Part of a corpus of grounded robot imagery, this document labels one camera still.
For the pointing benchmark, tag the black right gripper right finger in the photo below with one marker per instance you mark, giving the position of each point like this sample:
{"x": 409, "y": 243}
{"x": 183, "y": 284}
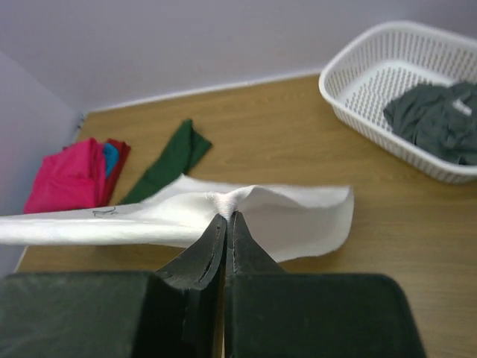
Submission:
{"x": 269, "y": 312}

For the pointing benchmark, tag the grey t-shirt in basket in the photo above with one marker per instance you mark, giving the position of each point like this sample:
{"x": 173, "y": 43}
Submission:
{"x": 438, "y": 119}

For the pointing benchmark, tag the blue folded t-shirt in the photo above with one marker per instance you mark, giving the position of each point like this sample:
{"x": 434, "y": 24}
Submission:
{"x": 111, "y": 157}

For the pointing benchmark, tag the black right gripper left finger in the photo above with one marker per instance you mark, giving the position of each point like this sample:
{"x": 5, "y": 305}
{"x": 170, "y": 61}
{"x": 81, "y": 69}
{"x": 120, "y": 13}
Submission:
{"x": 171, "y": 312}

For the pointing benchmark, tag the white and green t-shirt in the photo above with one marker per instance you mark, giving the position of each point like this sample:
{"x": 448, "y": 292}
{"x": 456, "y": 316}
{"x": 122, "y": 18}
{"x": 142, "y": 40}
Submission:
{"x": 167, "y": 207}

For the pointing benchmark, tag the dark red folded t-shirt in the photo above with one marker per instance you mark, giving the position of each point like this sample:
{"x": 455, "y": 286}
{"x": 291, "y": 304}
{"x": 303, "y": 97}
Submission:
{"x": 111, "y": 181}

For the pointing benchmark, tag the white perforated laundry basket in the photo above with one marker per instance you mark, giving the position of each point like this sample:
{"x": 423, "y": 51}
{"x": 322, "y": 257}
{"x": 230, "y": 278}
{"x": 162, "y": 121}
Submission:
{"x": 384, "y": 62}

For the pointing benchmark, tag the pink folded t-shirt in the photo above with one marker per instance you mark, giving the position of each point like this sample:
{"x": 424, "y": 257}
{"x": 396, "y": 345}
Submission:
{"x": 69, "y": 180}

